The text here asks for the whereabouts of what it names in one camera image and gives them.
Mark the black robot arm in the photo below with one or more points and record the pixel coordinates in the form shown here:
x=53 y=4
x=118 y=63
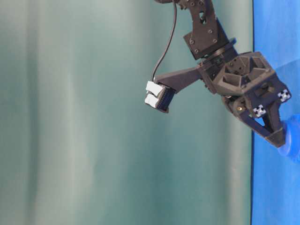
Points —
x=207 y=37

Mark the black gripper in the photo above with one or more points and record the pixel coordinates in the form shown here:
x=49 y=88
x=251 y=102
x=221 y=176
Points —
x=250 y=90

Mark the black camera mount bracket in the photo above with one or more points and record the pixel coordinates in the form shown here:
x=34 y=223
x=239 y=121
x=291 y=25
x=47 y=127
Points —
x=174 y=82

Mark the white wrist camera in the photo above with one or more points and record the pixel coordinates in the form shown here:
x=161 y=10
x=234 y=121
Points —
x=153 y=91

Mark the blue table mat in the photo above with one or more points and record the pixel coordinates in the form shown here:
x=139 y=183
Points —
x=276 y=172

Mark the green backdrop curtain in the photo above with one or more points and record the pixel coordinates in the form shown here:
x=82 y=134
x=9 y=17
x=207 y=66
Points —
x=78 y=145

